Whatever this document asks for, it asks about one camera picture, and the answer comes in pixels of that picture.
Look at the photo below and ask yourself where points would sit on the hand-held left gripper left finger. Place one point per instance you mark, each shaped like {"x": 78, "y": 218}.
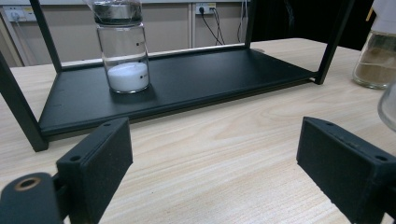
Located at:
{"x": 99, "y": 168}

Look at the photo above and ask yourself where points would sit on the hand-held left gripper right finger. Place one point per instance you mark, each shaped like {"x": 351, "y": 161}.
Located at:
{"x": 342, "y": 165}

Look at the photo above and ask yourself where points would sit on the white-lid glass jar white powder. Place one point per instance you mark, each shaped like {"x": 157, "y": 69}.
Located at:
{"x": 389, "y": 105}

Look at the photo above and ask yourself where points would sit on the silver-lid glass jar white powder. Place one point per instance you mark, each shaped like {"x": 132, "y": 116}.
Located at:
{"x": 124, "y": 77}

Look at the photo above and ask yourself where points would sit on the white-lid glass jar brown powder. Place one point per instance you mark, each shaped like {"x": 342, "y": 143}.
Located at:
{"x": 376, "y": 62}

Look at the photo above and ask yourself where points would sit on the black two-tier metal rack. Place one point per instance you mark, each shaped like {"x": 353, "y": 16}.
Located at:
{"x": 186, "y": 77}

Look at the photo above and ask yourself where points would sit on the dark curtain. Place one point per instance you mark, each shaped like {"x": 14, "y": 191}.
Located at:
{"x": 295, "y": 21}

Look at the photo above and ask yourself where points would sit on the white wall socket with plugs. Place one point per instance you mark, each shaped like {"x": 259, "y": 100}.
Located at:
{"x": 205, "y": 7}

